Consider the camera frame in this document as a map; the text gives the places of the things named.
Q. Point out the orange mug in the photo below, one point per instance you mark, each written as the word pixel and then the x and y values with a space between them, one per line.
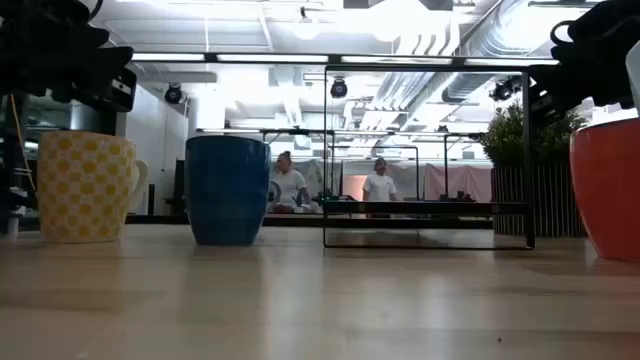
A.
pixel 610 200

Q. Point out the black aluminium table frame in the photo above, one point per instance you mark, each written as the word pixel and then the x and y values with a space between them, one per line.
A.
pixel 300 220

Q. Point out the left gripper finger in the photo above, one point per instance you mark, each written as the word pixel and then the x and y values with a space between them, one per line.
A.
pixel 125 102

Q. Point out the black beam with light strips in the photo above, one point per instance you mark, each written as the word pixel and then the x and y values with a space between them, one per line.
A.
pixel 210 57

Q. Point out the dark blue mug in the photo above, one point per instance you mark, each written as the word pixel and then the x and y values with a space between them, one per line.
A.
pixel 227 195

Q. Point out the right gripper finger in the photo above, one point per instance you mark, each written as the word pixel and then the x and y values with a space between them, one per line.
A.
pixel 542 107

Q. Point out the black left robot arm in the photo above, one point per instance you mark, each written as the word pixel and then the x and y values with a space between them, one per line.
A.
pixel 40 25

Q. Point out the person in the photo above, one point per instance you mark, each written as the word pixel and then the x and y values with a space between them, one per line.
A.
pixel 292 187
pixel 380 187

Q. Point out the green plant in ribbed pot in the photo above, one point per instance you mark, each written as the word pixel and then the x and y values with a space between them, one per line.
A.
pixel 550 200

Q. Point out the black hanging spotlight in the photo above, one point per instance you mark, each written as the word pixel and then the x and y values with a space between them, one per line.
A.
pixel 338 89
pixel 173 94
pixel 501 91

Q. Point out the pink fabric backdrop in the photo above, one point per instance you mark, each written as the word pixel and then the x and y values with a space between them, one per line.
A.
pixel 457 182

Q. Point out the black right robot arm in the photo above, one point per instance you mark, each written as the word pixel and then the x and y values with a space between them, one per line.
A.
pixel 605 25

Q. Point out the cream mug with yellow dots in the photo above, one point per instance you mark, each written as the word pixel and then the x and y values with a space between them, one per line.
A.
pixel 82 190

